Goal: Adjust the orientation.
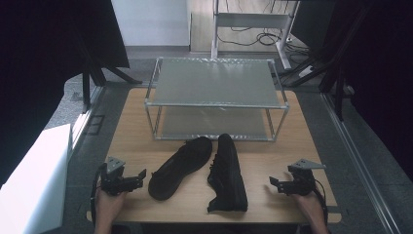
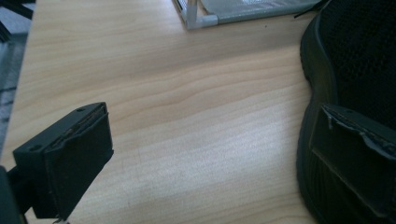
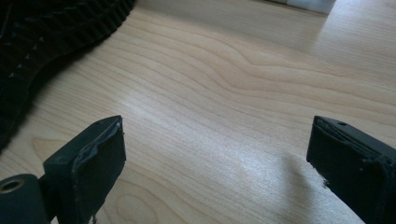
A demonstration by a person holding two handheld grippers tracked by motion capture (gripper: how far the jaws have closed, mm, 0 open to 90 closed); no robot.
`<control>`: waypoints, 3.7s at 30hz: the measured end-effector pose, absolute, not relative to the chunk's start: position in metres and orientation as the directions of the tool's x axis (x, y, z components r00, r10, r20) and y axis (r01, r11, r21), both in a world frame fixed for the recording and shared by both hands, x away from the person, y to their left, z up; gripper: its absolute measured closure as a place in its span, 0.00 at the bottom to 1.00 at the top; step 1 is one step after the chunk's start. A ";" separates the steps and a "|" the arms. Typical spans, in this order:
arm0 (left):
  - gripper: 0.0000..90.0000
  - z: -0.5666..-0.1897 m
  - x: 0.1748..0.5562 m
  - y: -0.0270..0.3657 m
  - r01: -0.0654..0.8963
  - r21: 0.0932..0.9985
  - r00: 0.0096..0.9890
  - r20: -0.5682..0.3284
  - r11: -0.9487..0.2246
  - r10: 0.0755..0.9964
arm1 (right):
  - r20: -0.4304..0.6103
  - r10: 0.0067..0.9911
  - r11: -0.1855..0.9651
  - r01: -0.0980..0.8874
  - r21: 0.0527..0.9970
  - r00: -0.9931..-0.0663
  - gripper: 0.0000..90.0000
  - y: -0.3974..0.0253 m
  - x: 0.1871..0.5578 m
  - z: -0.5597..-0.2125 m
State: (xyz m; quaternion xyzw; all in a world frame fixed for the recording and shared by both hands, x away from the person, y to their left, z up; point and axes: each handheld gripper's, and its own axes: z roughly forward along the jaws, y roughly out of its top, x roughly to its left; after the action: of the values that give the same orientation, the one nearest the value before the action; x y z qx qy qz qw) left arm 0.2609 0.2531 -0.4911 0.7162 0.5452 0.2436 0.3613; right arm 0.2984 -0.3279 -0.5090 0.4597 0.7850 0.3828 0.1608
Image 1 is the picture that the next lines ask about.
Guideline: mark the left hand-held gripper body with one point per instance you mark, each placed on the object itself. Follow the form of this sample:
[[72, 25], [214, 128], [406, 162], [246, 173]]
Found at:
[[113, 182]]

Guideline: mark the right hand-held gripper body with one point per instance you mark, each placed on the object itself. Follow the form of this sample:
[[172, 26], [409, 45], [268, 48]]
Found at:
[[302, 182]]

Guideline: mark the person's right hand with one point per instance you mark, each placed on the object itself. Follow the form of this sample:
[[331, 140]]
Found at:
[[308, 206]]

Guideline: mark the person's left hand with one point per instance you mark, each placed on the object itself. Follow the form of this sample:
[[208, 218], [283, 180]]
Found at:
[[108, 208]]

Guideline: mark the black shoe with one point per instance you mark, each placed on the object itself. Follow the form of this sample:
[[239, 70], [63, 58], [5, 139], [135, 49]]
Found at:
[[227, 175], [181, 167]]

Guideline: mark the black floor socket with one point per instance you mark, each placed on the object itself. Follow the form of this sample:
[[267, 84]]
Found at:
[[95, 124]]

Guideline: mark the white box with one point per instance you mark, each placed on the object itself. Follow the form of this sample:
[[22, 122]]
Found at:
[[35, 182]]

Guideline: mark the black tripod stand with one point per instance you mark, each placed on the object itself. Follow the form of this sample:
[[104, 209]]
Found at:
[[97, 74]]

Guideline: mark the white power strip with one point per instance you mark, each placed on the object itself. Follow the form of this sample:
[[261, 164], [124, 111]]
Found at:
[[305, 71]]

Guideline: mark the grey metal shoe rack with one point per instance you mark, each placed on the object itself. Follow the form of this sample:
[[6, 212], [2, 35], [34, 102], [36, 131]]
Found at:
[[216, 83]]

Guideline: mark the black stand legs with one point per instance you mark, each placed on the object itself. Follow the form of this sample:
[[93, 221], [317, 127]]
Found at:
[[324, 70]]

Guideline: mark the black curtain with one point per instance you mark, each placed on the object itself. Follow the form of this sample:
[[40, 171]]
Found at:
[[39, 65], [380, 71]]

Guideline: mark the metal floor rail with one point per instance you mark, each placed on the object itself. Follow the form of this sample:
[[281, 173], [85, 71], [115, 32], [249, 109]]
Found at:
[[85, 117], [357, 159]]

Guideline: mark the white desk frame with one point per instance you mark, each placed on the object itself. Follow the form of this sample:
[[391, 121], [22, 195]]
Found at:
[[251, 20]]

